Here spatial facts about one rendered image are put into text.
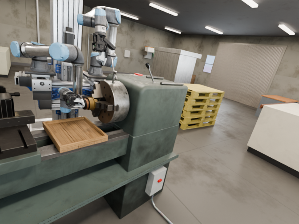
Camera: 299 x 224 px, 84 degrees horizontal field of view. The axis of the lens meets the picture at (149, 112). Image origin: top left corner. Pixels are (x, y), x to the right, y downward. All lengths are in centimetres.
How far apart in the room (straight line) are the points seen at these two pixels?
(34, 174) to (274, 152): 353
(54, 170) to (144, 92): 73
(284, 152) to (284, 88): 550
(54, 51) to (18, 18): 831
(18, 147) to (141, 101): 72
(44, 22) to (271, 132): 931
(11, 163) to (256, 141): 362
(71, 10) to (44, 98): 87
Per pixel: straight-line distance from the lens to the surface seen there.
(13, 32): 961
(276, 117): 364
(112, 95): 114
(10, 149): 97
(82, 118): 143
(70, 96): 121
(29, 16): 964
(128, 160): 138
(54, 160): 110
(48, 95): 170
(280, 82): 899
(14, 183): 112
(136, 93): 117
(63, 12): 197
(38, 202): 129
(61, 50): 130
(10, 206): 132
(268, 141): 374
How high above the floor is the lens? 146
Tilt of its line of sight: 19 degrees down
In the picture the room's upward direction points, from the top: 11 degrees clockwise
